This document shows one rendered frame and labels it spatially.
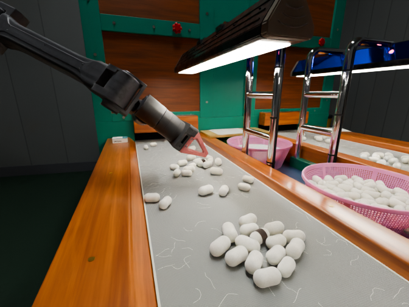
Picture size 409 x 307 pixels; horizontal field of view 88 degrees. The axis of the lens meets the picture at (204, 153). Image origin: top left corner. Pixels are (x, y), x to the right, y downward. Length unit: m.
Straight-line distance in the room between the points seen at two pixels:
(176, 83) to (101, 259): 0.89
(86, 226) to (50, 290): 0.11
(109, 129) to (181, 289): 0.86
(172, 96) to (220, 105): 0.25
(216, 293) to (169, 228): 0.15
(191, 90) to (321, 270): 0.93
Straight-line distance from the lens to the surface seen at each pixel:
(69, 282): 0.31
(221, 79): 1.16
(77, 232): 0.39
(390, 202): 0.62
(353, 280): 0.36
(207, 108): 1.12
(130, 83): 0.48
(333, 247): 0.40
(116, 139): 0.95
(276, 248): 0.34
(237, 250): 0.32
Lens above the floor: 0.97
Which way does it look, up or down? 16 degrees down
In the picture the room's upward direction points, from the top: straight up
